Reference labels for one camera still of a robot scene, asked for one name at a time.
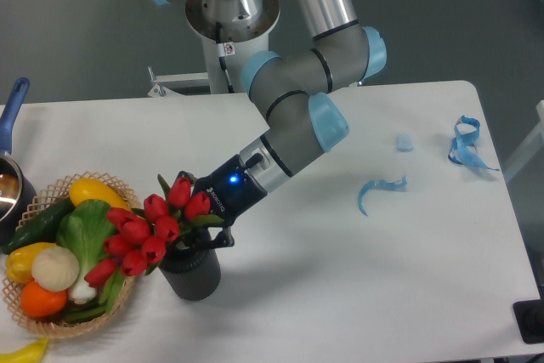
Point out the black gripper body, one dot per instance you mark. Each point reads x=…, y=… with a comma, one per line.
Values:
x=231, y=190

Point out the red tulip bouquet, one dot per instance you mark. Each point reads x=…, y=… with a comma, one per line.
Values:
x=144, y=235

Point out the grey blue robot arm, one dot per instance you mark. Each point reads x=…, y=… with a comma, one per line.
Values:
x=293, y=97

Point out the dark grey ribbed vase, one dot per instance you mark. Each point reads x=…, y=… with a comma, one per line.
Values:
x=193, y=274

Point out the yellow squash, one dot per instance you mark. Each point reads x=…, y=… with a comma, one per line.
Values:
x=92, y=189

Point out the green bok choy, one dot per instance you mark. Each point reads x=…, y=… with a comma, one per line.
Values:
x=83, y=232

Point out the green bean pods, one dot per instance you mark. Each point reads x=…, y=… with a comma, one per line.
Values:
x=85, y=314

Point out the woven wicker basket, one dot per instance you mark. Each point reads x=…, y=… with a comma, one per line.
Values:
x=53, y=326

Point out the green cucumber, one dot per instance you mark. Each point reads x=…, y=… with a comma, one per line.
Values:
x=42, y=227

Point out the white garlic bulb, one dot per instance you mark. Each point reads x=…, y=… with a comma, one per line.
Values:
x=55, y=269

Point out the small blue tape piece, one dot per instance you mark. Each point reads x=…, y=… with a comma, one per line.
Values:
x=404, y=143

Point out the yellow bell pepper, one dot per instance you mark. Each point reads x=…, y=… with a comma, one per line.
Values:
x=19, y=262

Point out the orange fruit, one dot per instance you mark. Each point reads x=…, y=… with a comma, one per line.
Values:
x=38, y=302

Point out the yellow banana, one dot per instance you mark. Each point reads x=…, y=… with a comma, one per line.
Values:
x=31, y=353

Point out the tangled blue tape strip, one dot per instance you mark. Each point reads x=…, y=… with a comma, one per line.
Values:
x=463, y=150

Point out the black device at edge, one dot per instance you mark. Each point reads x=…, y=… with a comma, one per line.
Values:
x=529, y=317

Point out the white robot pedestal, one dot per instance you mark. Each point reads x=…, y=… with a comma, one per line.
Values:
x=232, y=31

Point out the blue handled saucepan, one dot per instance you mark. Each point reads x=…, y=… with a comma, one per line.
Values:
x=16, y=190

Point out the white frame at right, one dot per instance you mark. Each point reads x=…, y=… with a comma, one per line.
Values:
x=526, y=150

